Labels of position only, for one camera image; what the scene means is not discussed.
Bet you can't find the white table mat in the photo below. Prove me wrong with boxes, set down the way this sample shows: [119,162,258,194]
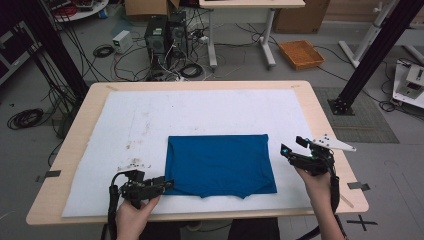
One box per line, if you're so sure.
[61,89,314,218]

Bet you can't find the open cardboard box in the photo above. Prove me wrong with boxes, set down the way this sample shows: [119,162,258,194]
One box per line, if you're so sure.
[124,0,181,22]

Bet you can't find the person's left hand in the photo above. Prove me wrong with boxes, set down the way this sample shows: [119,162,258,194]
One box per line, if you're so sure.
[114,195,162,240]

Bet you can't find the white metal stand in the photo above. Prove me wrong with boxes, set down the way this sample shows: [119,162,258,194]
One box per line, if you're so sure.
[338,0,396,69]

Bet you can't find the white desk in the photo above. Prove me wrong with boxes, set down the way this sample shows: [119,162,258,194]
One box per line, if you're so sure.
[198,0,306,69]

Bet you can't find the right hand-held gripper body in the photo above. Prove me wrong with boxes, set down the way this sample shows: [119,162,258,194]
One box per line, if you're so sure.
[288,133,357,177]

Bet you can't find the large cardboard box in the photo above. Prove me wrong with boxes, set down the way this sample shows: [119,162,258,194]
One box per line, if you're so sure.
[272,0,332,34]

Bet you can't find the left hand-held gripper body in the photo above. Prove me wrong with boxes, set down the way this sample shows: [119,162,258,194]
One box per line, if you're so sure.
[116,163,158,210]

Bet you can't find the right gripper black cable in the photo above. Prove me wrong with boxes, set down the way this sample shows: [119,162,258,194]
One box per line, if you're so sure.
[296,149,349,240]

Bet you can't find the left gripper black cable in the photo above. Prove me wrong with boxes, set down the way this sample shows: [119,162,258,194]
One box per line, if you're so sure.
[101,170,134,240]

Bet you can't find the white electronic device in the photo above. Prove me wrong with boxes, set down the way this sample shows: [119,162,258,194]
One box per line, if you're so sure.
[392,59,424,109]

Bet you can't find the grey floor mat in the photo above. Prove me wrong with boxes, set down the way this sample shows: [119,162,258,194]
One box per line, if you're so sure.
[311,86,400,144]

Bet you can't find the blue t-shirt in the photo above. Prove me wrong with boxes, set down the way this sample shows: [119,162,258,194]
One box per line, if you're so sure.
[164,133,278,200]

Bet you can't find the person's dark trousers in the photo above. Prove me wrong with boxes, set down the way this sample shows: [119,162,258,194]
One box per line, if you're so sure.
[138,218,281,240]

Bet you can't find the round white table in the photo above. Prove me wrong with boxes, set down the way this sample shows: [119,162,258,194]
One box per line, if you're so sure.
[49,0,110,24]

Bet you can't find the black computer tower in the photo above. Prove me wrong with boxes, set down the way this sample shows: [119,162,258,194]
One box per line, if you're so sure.
[144,14,169,69]
[166,10,189,59]

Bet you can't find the black aluminium post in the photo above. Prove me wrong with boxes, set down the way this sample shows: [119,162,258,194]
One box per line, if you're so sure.
[13,0,90,101]
[328,0,424,116]

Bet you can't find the wooden table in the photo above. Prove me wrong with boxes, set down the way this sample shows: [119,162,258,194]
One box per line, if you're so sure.
[25,79,370,227]

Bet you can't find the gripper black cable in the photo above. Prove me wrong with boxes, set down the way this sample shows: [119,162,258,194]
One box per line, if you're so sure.
[296,149,349,240]
[101,170,134,240]

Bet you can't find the black tape cross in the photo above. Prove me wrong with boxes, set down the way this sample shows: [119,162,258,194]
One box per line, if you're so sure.
[346,214,379,232]

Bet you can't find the black tape strip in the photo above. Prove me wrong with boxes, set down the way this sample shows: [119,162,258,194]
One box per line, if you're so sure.
[35,169,63,183]
[347,181,371,192]

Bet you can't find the person's right hand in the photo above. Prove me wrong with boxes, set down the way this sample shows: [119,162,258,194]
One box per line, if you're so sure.
[294,167,333,208]

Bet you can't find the orange tray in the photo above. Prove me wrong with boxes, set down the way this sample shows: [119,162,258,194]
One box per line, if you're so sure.
[278,39,326,71]

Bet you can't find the coiled black cable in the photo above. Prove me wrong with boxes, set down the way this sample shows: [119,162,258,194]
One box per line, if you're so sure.
[92,44,115,59]
[6,107,45,131]
[179,63,204,79]

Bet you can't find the dark equipment rack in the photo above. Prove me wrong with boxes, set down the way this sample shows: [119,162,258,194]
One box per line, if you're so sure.
[0,19,43,86]

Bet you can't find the white power supply box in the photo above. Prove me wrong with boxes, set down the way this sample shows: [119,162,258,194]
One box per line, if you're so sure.
[112,29,134,54]

